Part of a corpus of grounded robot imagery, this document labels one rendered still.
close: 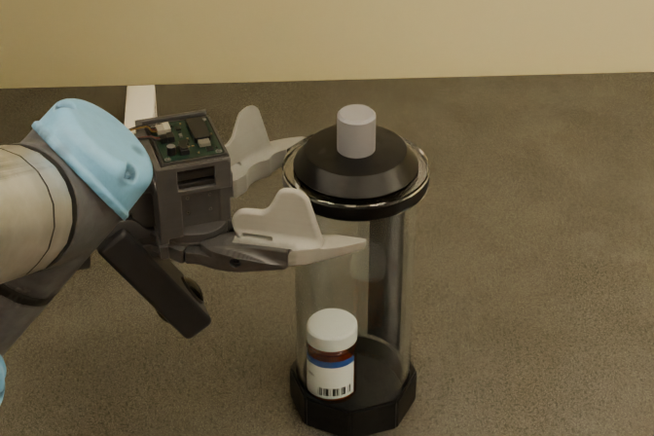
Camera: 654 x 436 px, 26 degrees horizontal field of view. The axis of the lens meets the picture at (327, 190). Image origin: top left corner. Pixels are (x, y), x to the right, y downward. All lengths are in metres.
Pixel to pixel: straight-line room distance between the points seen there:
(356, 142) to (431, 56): 0.64
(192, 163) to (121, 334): 0.32
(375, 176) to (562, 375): 0.30
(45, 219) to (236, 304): 0.52
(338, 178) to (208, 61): 0.65
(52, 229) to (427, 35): 0.91
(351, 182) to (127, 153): 0.22
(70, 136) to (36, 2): 0.81
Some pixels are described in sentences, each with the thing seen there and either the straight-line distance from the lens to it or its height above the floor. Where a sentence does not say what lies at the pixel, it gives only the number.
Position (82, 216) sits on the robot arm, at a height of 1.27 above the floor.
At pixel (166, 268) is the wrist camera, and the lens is 1.03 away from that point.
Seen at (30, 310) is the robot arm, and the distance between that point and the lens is 0.87.
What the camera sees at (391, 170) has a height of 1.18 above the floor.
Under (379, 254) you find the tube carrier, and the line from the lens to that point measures 1.03.
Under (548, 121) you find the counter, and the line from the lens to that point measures 1.55.
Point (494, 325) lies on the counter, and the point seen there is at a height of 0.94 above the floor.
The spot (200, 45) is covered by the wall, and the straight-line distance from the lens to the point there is 1.62.
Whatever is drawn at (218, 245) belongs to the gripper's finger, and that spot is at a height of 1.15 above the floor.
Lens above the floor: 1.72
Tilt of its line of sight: 34 degrees down
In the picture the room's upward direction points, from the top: straight up
